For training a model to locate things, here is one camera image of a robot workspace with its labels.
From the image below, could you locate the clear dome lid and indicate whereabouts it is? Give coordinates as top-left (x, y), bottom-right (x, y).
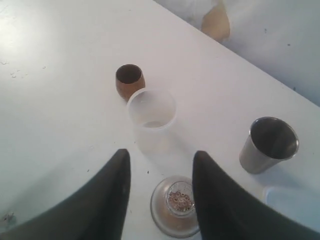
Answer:
top-left (150, 175), bottom-right (200, 239)

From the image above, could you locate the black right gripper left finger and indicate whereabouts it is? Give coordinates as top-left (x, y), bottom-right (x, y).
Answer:
top-left (0, 148), bottom-right (131, 240)

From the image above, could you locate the translucent white plastic cup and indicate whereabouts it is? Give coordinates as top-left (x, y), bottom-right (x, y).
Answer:
top-left (126, 88), bottom-right (177, 156)

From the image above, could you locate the brown wooden cup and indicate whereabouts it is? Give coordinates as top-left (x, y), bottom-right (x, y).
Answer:
top-left (115, 64), bottom-right (146, 102)

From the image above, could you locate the stainless steel cup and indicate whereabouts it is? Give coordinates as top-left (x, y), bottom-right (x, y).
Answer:
top-left (239, 116), bottom-right (300, 175)

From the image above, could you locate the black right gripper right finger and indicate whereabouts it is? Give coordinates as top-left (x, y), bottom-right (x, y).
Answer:
top-left (192, 150), bottom-right (320, 240)

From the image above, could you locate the white square plastic tray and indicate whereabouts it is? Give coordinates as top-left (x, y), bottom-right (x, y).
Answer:
top-left (263, 186), bottom-right (320, 229)

